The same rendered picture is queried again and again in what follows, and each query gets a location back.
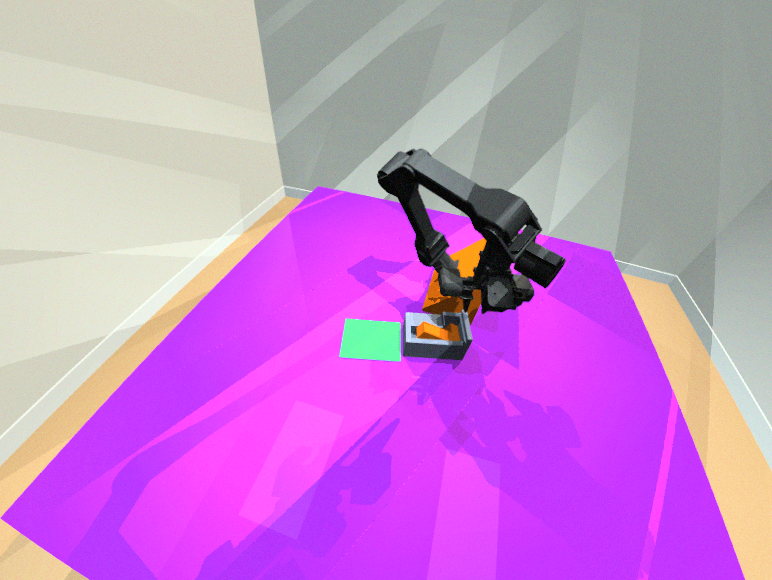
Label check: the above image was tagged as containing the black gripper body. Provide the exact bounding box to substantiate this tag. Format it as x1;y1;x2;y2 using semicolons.
438;251;535;303

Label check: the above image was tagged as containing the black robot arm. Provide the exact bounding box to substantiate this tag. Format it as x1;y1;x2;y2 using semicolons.
377;149;566;313

